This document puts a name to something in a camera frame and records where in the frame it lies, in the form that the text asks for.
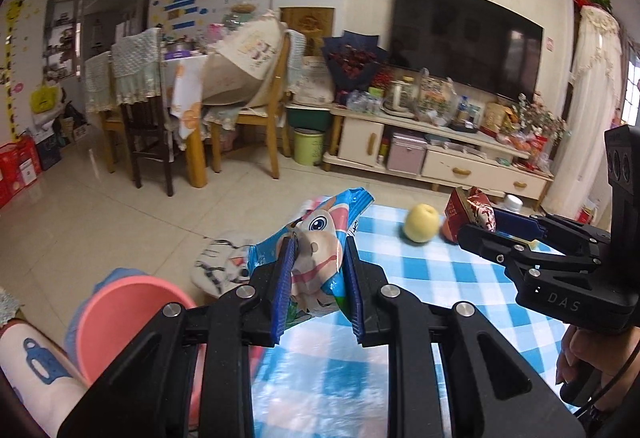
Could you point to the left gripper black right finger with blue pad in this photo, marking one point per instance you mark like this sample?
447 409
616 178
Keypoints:
450 371

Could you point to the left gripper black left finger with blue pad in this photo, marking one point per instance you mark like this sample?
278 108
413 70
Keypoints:
253 314

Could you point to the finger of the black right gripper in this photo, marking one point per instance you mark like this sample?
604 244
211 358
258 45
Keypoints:
491 246

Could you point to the small red snack wrapper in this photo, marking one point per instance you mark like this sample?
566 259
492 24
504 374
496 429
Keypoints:
467 207

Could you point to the blue cartoon snack wrapper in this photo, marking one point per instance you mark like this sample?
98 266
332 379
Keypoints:
320 234

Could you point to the pink plastic trash bin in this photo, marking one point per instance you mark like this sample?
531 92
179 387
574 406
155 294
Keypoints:
120 322

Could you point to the person's right hand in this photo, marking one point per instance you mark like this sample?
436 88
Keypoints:
606 353

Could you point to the white yogurt drink bottle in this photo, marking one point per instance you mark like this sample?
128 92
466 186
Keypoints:
512 203

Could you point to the white curtain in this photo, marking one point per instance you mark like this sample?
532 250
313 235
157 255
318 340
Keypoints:
596 81

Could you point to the yellow pear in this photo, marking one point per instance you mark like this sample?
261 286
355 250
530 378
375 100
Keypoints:
421 223

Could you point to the white patterned floor cushion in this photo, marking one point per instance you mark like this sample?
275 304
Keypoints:
223 265

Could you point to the cream tv cabinet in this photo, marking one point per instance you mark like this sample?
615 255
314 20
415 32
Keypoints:
362 141

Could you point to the cartoon print cushion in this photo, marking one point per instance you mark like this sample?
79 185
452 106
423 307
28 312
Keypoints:
46 383

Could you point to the pink storage box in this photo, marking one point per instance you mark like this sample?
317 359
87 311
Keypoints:
407 153

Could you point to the white electric kettle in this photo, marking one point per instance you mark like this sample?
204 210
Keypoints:
400 99

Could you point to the black flat television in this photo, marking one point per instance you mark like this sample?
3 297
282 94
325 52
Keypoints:
476 43

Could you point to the green waste bin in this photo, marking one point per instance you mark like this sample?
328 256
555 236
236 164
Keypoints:
308 146

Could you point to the dark blue flower bouquet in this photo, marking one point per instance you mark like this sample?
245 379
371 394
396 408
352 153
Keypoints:
353 59

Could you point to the red gift boxes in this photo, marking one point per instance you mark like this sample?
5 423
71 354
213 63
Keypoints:
20 167

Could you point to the dining table with cloth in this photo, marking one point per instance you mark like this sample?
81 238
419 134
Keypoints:
184 92

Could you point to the yellow bag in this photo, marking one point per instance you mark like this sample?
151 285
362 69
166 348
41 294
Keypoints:
43 99

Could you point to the wooden chair with cushion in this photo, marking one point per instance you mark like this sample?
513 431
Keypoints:
245 81

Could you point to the dark wooden chair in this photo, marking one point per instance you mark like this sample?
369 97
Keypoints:
140 92

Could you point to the giraffe height wall sticker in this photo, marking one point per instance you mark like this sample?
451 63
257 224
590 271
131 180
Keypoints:
17 66

